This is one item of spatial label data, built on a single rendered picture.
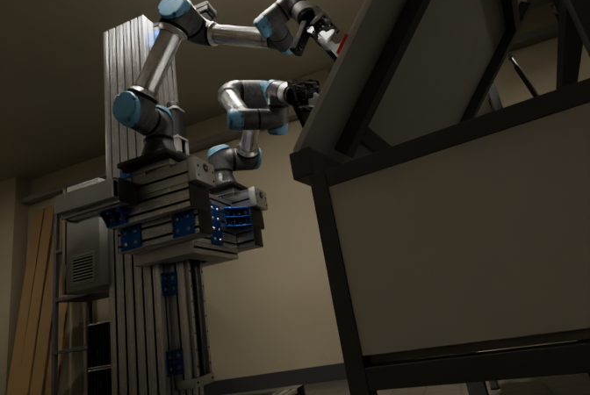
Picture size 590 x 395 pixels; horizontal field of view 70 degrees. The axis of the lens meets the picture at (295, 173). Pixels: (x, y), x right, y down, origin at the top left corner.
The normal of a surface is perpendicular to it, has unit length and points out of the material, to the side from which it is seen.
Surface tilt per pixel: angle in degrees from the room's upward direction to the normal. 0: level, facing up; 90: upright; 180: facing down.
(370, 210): 90
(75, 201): 90
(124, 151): 90
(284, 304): 90
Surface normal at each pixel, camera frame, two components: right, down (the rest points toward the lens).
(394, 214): -0.50, -0.20
